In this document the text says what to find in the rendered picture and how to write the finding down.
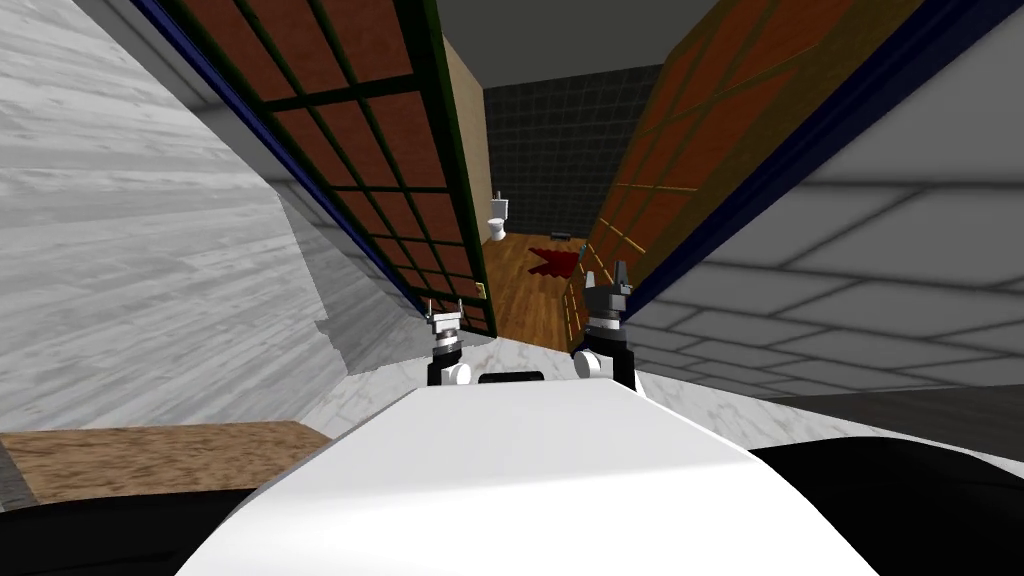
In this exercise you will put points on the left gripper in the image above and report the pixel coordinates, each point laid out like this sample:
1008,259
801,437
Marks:
446,322

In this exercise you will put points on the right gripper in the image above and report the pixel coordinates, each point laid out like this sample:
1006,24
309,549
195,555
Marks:
606,302

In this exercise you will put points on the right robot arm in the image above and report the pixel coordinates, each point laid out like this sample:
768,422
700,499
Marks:
608,352

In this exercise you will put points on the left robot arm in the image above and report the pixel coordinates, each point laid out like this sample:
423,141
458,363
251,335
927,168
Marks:
439,371

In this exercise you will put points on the red rug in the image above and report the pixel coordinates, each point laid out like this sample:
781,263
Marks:
555,261

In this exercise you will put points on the white toilet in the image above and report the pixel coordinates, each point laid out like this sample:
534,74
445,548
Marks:
498,218

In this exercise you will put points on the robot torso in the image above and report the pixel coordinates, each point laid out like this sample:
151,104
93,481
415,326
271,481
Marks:
512,480

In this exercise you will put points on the brown door with green grid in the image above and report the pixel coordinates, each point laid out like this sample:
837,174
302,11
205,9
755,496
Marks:
376,136

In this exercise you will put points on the brown door with yellow grid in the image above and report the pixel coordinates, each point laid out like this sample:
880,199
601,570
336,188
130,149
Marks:
720,120

